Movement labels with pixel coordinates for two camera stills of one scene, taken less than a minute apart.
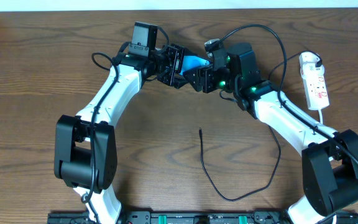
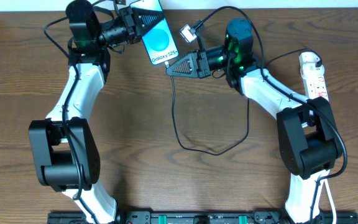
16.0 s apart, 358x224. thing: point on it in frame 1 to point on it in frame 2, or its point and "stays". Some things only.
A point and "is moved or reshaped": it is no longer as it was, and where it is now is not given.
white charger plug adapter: [309, 70] stays
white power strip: [315, 87] stays
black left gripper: [173, 64] to [130, 23]
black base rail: [196, 217] stays
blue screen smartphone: [193, 61] is moved or reshaped
